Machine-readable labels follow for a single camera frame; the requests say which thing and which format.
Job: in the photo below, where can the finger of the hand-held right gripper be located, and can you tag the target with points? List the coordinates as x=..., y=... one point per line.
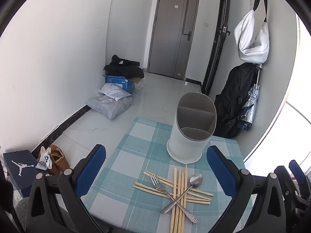
x=297, y=172
x=284, y=177

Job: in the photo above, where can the dark blue shoe box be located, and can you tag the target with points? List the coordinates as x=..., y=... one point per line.
x=21, y=172

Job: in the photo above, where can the brown cardboard flap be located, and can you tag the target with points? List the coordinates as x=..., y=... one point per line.
x=136, y=79

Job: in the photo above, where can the white shoulder bag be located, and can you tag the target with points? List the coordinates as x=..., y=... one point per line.
x=245, y=29

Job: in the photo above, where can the small white plastic bag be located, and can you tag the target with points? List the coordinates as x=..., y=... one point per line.
x=140, y=84

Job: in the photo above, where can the silver hammered fork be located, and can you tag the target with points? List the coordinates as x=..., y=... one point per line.
x=189, y=216

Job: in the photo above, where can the grey parcel bag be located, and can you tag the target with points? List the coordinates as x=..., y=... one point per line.
x=109, y=106

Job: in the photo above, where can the bright window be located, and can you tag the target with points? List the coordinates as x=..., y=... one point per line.
x=298, y=126

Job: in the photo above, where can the grey entrance door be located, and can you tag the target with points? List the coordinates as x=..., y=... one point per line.
x=167, y=41

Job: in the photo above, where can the white parcel bag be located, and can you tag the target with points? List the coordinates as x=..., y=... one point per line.
x=114, y=91

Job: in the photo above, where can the black framed door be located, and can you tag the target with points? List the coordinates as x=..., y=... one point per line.
x=216, y=53

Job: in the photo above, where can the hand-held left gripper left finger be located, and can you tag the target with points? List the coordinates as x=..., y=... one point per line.
x=91, y=167

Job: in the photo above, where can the silver folded umbrella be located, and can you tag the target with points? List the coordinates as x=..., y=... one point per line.
x=250, y=106

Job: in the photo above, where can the blue cardboard box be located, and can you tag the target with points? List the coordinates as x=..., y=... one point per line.
x=126, y=85

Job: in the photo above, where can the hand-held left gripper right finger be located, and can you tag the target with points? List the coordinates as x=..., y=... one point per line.
x=221, y=172

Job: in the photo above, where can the teal checked tablecloth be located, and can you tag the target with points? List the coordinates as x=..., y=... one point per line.
x=136, y=150

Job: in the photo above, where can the grey fabric stool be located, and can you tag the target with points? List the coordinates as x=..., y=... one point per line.
x=21, y=211

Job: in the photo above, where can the pile of wooden chopsticks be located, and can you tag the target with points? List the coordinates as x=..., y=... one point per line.
x=175, y=177

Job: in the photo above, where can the black backpack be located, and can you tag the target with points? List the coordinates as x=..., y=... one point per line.
x=230, y=102

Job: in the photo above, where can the white sock bundle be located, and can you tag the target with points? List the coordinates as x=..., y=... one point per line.
x=45, y=157

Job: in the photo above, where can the silver hammered spoon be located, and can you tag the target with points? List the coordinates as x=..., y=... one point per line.
x=195, y=180

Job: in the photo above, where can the white oval utensil holder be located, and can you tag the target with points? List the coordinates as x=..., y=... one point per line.
x=184, y=145

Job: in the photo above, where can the black clothes pile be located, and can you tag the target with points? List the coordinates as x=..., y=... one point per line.
x=126, y=71

